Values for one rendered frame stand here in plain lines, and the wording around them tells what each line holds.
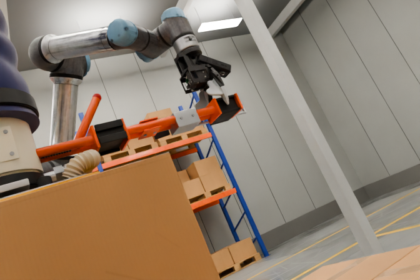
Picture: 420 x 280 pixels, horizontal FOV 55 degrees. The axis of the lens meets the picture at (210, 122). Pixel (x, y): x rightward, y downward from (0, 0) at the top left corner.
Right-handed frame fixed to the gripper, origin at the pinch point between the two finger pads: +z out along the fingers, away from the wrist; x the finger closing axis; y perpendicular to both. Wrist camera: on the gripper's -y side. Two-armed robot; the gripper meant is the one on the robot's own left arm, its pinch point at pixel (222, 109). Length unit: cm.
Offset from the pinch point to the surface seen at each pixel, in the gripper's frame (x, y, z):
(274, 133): -813, -679, -169
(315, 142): -177, -197, -8
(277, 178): -815, -620, -46
